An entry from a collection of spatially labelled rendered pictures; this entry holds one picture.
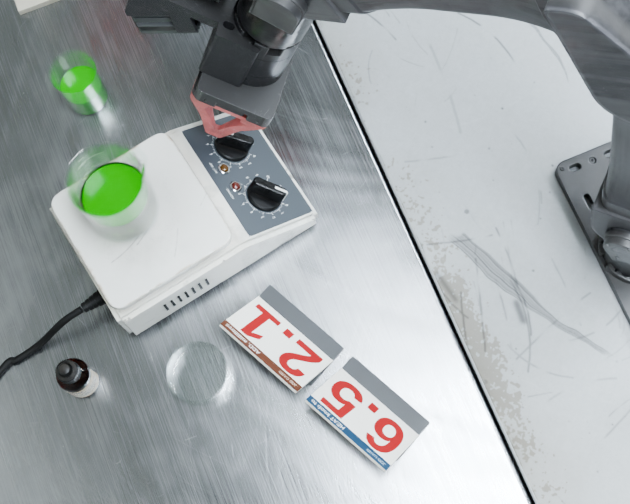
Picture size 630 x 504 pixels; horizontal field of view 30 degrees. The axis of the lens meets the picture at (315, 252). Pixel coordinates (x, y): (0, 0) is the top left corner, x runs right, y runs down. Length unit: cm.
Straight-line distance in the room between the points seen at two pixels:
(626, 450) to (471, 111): 34
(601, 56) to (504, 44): 46
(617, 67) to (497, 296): 41
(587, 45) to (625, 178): 23
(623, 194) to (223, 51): 32
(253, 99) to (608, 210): 29
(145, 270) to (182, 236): 4
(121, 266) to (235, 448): 19
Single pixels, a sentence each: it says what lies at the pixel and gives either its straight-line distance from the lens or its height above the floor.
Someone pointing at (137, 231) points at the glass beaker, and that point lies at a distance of 98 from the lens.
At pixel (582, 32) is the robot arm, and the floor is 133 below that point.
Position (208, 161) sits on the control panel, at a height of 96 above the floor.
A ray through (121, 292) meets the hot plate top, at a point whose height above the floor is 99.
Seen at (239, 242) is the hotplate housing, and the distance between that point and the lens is 100.
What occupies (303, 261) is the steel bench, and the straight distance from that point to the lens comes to 107.
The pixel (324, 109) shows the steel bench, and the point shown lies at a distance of 111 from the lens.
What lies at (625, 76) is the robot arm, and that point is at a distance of 70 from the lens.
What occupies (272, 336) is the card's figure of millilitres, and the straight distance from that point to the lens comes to 103.
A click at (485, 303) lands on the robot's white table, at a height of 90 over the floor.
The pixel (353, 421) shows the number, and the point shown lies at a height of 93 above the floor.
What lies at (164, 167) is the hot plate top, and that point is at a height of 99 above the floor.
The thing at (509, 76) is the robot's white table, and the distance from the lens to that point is 113.
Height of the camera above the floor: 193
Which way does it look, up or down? 74 degrees down
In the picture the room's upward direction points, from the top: 11 degrees counter-clockwise
